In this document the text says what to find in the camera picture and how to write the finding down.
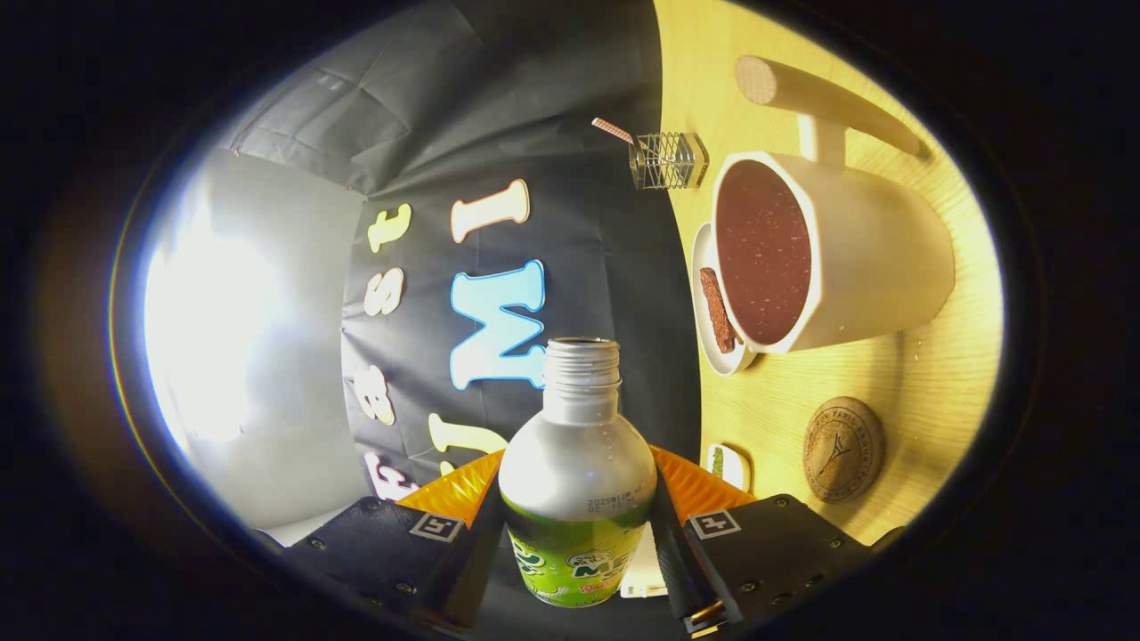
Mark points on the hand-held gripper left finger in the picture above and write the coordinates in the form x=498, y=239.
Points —
x=472, y=570

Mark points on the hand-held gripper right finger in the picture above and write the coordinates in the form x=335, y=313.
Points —
x=670, y=552

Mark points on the silver green juice bottle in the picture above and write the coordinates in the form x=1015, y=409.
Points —
x=574, y=463

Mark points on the round cork coaster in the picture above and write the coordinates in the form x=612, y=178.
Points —
x=843, y=450

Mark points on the white toaster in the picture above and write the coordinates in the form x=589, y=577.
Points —
x=643, y=565

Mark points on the white divided dish of beans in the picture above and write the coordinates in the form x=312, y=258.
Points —
x=730, y=467

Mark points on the white round plate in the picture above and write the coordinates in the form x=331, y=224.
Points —
x=706, y=329

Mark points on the red-brown meat slice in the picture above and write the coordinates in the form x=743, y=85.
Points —
x=717, y=312

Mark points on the wooden table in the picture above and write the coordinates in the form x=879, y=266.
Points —
x=891, y=383

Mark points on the red checked straw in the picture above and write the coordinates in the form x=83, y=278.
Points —
x=613, y=131

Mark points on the black backdrop cloth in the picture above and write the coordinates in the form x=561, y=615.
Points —
x=534, y=116

